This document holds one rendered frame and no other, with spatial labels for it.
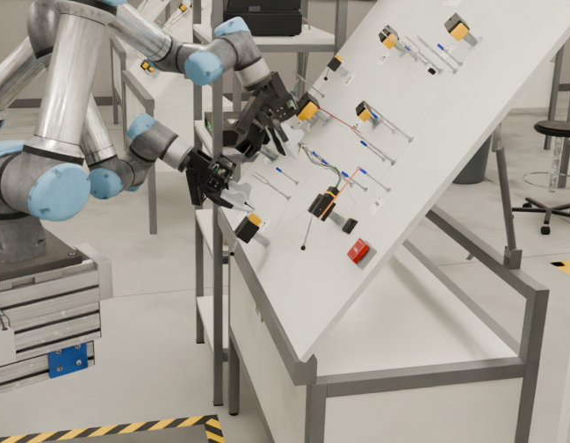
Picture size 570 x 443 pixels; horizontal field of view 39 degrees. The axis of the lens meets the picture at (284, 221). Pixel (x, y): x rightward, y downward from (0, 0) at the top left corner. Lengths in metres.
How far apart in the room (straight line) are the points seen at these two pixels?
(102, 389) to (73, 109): 2.10
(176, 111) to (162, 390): 2.15
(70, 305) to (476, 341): 1.06
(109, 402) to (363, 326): 1.50
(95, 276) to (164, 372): 1.86
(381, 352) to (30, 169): 1.01
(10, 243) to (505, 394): 1.25
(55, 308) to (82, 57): 0.54
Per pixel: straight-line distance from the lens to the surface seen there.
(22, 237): 1.72
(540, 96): 7.92
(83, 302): 1.82
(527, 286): 2.11
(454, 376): 2.08
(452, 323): 2.31
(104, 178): 1.91
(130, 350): 3.83
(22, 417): 3.43
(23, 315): 1.78
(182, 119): 5.12
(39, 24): 1.95
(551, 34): 1.94
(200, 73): 1.86
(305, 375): 1.93
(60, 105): 1.59
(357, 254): 1.88
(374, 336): 2.19
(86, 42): 1.60
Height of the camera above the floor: 1.78
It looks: 19 degrees down
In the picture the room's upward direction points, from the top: 2 degrees clockwise
